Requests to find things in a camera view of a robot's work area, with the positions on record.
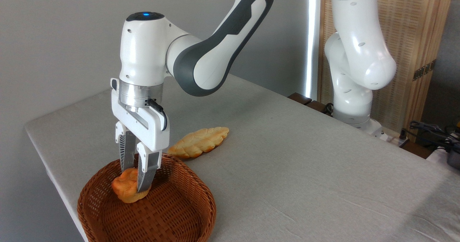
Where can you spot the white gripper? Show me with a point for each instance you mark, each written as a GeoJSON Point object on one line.
{"type": "Point", "coordinates": [143, 127]}

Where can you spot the small round bread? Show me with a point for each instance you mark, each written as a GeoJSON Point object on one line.
{"type": "Point", "coordinates": [124, 188]}

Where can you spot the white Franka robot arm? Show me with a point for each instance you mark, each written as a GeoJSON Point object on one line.
{"type": "Point", "coordinates": [143, 55]}

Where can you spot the long braided bread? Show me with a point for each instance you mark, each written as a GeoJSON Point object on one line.
{"type": "Point", "coordinates": [201, 141]}

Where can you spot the brown wicker basket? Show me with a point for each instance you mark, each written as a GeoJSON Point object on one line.
{"type": "Point", "coordinates": [172, 213]}

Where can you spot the grey tablecloth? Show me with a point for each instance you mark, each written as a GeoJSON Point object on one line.
{"type": "Point", "coordinates": [305, 170]}

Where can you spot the dark brown wooden block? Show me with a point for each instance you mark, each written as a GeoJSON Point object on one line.
{"type": "Point", "coordinates": [300, 98]}
{"type": "Point", "coordinates": [318, 107]}

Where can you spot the metal screen hinge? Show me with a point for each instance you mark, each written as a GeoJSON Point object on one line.
{"type": "Point", "coordinates": [424, 70]}

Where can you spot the wooden folding screen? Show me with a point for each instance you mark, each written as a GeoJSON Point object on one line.
{"type": "Point", "coordinates": [413, 26]}

